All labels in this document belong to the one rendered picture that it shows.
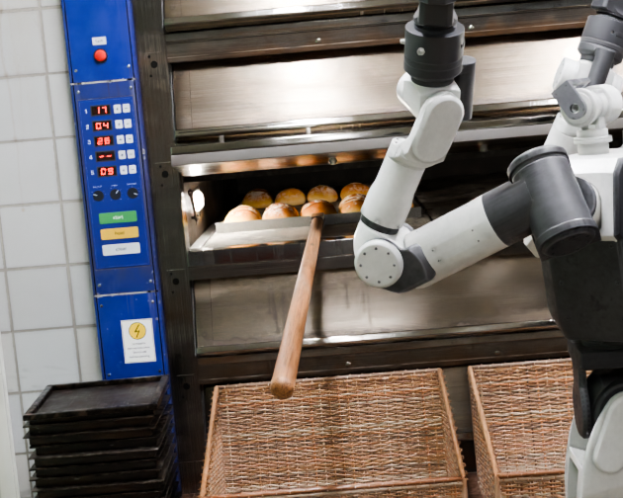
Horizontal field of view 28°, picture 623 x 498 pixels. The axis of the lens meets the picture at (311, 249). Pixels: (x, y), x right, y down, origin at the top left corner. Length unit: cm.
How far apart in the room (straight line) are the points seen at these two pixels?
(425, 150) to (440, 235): 14
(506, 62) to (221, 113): 68
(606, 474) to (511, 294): 97
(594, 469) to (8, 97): 165
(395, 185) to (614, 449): 57
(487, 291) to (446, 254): 109
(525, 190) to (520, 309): 114
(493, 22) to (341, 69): 37
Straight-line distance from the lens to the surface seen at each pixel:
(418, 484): 257
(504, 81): 295
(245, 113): 293
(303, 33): 294
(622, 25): 241
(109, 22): 295
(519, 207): 188
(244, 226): 330
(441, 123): 186
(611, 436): 209
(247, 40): 294
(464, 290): 299
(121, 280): 298
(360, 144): 279
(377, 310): 298
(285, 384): 151
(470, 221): 190
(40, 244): 304
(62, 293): 304
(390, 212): 193
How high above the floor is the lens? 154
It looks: 7 degrees down
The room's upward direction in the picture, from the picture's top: 5 degrees counter-clockwise
